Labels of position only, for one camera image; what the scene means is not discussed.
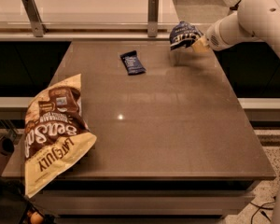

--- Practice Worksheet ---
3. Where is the metal railing bracket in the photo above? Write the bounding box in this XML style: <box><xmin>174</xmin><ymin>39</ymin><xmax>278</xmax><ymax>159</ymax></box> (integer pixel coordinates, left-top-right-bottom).
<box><xmin>21</xmin><ymin>0</ymin><xmax>46</xmax><ymax>37</ymax></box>
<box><xmin>147</xmin><ymin>0</ymin><xmax>159</xmax><ymax>37</ymax></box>

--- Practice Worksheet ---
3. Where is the brown chip bag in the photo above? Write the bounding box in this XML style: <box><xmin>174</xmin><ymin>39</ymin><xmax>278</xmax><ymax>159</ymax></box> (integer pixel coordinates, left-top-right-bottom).
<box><xmin>24</xmin><ymin>75</ymin><xmax>96</xmax><ymax>198</ymax></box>

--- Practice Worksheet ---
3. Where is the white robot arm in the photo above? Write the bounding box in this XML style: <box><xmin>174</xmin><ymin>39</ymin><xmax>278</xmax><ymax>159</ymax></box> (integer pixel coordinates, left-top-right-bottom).
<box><xmin>192</xmin><ymin>0</ymin><xmax>280</xmax><ymax>59</ymax></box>

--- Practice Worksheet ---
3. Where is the glass railing panel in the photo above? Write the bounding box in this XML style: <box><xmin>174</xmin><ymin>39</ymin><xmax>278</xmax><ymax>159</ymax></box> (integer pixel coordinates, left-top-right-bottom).
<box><xmin>0</xmin><ymin>0</ymin><xmax>238</xmax><ymax>28</ymax></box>

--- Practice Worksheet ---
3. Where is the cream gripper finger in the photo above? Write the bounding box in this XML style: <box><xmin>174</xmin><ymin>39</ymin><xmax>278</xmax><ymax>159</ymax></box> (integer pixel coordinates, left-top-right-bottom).
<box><xmin>192</xmin><ymin>35</ymin><xmax>209</xmax><ymax>53</ymax></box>

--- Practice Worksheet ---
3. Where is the blue chip bag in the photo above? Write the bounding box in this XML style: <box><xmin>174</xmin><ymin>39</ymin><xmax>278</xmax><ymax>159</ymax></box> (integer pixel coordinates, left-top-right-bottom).
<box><xmin>169</xmin><ymin>21</ymin><xmax>203</xmax><ymax>50</ymax></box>

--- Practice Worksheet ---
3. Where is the left metal railing bracket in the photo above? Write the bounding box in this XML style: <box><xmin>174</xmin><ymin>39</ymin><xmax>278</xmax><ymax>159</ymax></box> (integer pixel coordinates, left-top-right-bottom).
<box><xmin>21</xmin><ymin>0</ymin><xmax>46</xmax><ymax>37</ymax></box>

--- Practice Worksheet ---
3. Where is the middle metal railing bracket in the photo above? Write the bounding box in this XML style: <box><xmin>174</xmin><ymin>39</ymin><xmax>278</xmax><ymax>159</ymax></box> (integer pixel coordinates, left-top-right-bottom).
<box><xmin>147</xmin><ymin>0</ymin><xmax>159</xmax><ymax>37</ymax></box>

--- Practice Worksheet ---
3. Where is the dark bin with items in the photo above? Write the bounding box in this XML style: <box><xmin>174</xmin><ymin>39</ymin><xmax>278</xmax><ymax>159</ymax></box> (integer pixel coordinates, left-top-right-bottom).
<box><xmin>0</xmin><ymin>176</ymin><xmax>56</xmax><ymax>224</ymax></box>

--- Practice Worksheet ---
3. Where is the black floor cable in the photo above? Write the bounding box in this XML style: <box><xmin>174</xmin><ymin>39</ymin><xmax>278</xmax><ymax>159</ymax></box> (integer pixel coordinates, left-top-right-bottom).
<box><xmin>248</xmin><ymin>196</ymin><xmax>277</xmax><ymax>224</ymax></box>

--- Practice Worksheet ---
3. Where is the dark blue snack bar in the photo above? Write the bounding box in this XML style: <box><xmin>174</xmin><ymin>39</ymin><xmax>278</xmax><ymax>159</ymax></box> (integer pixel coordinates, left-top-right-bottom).
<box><xmin>120</xmin><ymin>50</ymin><xmax>146</xmax><ymax>76</ymax></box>

